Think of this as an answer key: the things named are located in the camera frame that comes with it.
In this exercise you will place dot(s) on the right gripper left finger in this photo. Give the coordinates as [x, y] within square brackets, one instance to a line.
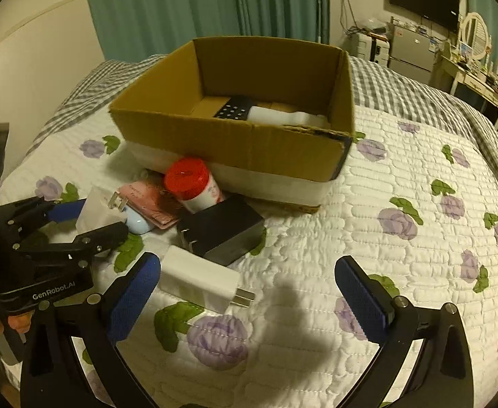
[52, 375]

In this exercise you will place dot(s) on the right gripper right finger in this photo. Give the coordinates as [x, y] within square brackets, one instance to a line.
[442, 375]

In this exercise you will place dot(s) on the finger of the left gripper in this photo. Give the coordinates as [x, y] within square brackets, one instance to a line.
[18, 220]
[43, 253]

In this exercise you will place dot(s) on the white square charger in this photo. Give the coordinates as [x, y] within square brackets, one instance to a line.
[101, 208]

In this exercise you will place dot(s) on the light blue earbuds case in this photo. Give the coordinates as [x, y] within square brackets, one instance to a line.
[137, 223]

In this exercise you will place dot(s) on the pink wallet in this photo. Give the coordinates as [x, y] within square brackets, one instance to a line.
[150, 199]

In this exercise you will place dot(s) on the red cap bottle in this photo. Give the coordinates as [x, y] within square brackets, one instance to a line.
[192, 184]

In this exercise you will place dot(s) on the white plug charger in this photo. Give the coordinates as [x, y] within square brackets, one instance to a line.
[202, 282]

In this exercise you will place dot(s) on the black power adapter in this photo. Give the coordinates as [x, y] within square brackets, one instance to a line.
[223, 232]

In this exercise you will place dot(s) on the black remote control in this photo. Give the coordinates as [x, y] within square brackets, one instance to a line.
[236, 108]

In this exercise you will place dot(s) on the white cylindrical bottle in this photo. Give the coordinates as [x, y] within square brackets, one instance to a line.
[268, 116]

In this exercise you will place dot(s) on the left hand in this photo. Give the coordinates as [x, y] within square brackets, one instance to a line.
[2, 322]

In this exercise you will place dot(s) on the white floral quilt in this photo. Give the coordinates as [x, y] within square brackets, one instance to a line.
[416, 205]

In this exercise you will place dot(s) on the brown cardboard box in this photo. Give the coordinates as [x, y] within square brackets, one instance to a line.
[168, 113]

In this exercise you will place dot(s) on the green curtain left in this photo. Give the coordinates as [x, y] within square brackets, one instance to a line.
[132, 30]

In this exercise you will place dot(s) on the white dressing table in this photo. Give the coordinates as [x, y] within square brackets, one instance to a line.
[449, 76]

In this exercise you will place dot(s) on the grey checkered bedsheet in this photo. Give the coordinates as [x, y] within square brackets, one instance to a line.
[375, 87]

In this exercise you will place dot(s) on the white mop stick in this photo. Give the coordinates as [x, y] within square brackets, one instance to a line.
[318, 21]

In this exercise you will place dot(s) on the grey mini fridge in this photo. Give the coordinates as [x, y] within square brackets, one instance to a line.
[411, 54]

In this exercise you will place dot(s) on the white suitcase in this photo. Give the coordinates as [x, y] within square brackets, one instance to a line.
[375, 49]

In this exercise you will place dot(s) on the oval white vanity mirror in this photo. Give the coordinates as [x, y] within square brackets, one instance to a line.
[474, 33]

